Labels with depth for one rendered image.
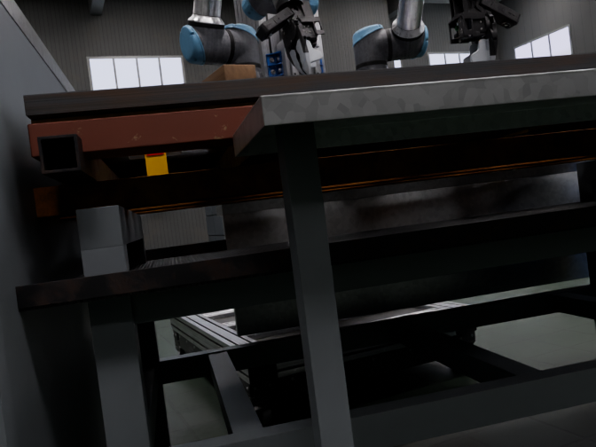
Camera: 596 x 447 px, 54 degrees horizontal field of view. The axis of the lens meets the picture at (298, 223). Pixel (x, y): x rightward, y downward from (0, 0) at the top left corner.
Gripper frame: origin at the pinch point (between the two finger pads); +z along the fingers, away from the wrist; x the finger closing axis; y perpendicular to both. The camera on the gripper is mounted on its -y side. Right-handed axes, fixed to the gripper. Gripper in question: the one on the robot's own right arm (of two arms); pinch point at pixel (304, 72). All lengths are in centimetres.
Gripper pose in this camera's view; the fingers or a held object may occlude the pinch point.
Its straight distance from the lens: 151.6
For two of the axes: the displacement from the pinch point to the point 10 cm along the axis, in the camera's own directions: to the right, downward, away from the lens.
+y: 8.7, -1.6, 4.7
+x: -4.0, 3.4, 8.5
